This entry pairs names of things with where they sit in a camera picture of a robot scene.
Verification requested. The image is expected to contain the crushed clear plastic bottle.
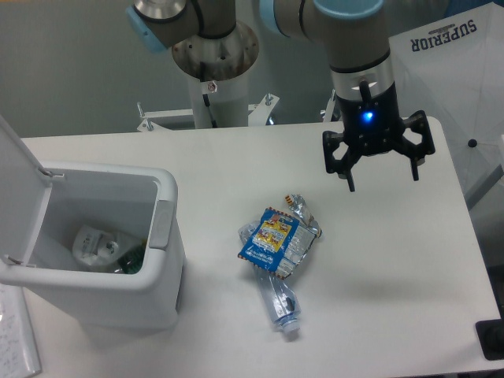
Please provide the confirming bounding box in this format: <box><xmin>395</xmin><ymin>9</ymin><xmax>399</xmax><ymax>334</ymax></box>
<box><xmin>237</xmin><ymin>221</ymin><xmax>303</xmax><ymax>341</ymax></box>

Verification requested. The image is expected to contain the white metal base bracket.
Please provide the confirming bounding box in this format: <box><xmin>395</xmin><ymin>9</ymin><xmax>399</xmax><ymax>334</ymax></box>
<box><xmin>136</xmin><ymin>91</ymin><xmax>342</xmax><ymax>132</ymax></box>

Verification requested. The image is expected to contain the blue snack bag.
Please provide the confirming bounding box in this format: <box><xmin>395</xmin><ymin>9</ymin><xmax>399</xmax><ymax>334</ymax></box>
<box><xmin>238</xmin><ymin>194</ymin><xmax>322</xmax><ymax>280</ymax></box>

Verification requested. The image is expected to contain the white paper notebook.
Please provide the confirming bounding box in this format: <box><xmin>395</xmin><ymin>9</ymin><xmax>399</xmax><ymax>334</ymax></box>
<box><xmin>1</xmin><ymin>284</ymin><xmax>42</xmax><ymax>377</ymax></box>

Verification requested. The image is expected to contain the white Superior umbrella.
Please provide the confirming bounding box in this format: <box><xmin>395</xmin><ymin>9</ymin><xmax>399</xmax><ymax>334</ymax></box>
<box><xmin>390</xmin><ymin>2</ymin><xmax>503</xmax><ymax>208</ymax></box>

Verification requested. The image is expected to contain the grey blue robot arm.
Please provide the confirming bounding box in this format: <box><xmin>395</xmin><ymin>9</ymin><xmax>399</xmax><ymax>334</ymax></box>
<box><xmin>126</xmin><ymin>1</ymin><xmax>435</xmax><ymax>181</ymax></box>

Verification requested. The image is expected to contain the green wrapper in bin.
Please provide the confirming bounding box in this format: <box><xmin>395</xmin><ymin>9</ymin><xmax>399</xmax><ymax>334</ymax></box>
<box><xmin>117</xmin><ymin>240</ymin><xmax>146</xmax><ymax>274</ymax></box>

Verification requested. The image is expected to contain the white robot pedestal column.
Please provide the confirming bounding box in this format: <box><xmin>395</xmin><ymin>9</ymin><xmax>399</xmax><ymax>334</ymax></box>
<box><xmin>172</xmin><ymin>20</ymin><xmax>259</xmax><ymax>128</ymax></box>

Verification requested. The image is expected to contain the white plastic trash can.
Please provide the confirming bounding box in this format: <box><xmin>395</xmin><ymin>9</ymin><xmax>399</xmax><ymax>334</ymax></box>
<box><xmin>1</xmin><ymin>163</ymin><xmax>184</xmax><ymax>329</ymax></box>

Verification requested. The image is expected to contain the white crumpled wrapper in bin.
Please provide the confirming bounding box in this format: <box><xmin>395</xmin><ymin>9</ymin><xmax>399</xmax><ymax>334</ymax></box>
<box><xmin>72</xmin><ymin>225</ymin><xmax>120</xmax><ymax>269</ymax></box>

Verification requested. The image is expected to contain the black device at table edge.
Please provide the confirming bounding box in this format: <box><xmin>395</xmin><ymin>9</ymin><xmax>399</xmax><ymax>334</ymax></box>
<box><xmin>476</xmin><ymin>319</ymin><xmax>503</xmax><ymax>361</ymax></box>

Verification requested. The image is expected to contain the black cable on pedestal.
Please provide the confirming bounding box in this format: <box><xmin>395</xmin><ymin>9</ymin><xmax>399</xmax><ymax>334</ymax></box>
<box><xmin>198</xmin><ymin>61</ymin><xmax>218</xmax><ymax>128</ymax></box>

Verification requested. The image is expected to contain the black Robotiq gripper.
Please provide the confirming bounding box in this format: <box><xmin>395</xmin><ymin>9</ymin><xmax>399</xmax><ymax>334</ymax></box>
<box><xmin>321</xmin><ymin>81</ymin><xmax>436</xmax><ymax>193</ymax></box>

